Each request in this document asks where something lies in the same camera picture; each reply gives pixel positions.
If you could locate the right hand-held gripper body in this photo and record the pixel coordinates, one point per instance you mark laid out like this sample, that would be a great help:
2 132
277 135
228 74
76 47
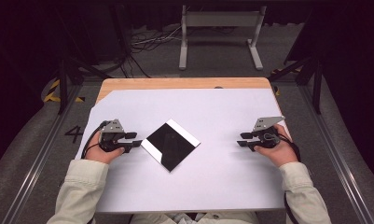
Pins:
266 135

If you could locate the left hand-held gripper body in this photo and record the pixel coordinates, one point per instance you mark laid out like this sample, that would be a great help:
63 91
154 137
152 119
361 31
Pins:
112 137

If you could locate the black white-edged photo frame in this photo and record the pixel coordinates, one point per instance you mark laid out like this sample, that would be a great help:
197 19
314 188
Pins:
170 146

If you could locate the person's right hand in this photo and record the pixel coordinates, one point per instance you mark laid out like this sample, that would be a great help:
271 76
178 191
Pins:
279 152

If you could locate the person's left hand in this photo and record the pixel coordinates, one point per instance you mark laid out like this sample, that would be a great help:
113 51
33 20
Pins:
99 154

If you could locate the yellow black hazard tape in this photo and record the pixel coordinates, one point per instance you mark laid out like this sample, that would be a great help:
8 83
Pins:
277 91
52 90

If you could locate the white paper sheet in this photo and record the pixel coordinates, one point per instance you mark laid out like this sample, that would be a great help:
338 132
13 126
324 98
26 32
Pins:
206 109

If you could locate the wooden table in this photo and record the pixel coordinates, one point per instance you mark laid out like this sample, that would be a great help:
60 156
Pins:
175 83

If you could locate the black metal stand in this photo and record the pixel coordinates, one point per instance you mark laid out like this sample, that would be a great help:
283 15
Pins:
62 84
316 87

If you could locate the person's pale jacket torso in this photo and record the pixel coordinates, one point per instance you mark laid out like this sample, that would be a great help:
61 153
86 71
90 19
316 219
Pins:
206 218

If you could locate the white metal stand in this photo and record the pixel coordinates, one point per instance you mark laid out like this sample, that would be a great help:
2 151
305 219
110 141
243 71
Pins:
218 19

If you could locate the aluminium floor rail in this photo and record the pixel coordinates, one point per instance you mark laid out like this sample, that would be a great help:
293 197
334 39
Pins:
340 161
35 161

